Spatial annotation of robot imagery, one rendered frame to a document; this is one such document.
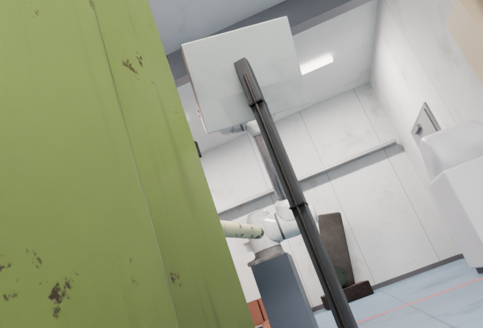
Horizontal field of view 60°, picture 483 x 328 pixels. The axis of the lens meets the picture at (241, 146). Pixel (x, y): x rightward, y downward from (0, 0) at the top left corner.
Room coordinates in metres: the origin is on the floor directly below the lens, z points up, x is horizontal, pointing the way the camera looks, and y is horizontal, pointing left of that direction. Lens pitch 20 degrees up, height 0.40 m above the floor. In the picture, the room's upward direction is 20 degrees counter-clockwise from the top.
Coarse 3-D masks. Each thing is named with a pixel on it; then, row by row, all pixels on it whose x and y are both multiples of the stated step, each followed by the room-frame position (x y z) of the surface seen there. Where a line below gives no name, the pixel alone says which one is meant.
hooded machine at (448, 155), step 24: (432, 144) 3.98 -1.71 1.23; (456, 144) 3.93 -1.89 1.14; (480, 144) 3.90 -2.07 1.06; (432, 168) 4.23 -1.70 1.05; (456, 168) 3.87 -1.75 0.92; (480, 168) 3.86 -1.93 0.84; (432, 192) 4.46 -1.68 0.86; (456, 192) 3.88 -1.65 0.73; (480, 192) 3.86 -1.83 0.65; (456, 216) 4.14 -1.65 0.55; (480, 216) 3.87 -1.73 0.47; (456, 240) 4.49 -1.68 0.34; (480, 240) 3.90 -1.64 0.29; (480, 264) 4.19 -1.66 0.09
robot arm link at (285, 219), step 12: (252, 132) 2.08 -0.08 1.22; (264, 144) 2.11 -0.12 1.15; (264, 156) 2.14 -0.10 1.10; (276, 180) 2.19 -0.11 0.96; (276, 192) 2.23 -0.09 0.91; (276, 204) 2.27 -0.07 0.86; (288, 204) 2.21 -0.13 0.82; (312, 204) 2.28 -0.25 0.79; (276, 216) 2.27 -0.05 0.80; (288, 216) 2.24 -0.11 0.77; (288, 228) 2.26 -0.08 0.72
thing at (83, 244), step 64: (0, 0) 0.33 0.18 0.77; (64, 0) 0.43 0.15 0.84; (0, 64) 0.32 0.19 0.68; (64, 64) 0.41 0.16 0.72; (0, 128) 0.31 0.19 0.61; (64, 128) 0.39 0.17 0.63; (0, 192) 0.30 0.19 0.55; (64, 192) 0.37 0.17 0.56; (128, 192) 0.47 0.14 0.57; (0, 256) 0.30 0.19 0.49; (64, 256) 0.35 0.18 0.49; (128, 256) 0.44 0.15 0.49; (0, 320) 0.29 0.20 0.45; (64, 320) 0.34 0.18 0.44; (128, 320) 0.42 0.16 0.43
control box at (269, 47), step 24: (264, 24) 1.10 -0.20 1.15; (288, 24) 1.12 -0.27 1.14; (192, 48) 1.07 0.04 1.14; (216, 48) 1.09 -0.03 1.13; (240, 48) 1.11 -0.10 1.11; (264, 48) 1.13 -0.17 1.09; (288, 48) 1.15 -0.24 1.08; (192, 72) 1.10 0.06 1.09; (216, 72) 1.12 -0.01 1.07; (264, 72) 1.16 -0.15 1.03; (288, 72) 1.18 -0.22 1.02; (216, 96) 1.15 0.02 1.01; (240, 96) 1.17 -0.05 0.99; (264, 96) 1.19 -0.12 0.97; (288, 96) 1.21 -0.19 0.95; (216, 120) 1.18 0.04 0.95; (240, 120) 1.20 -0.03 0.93
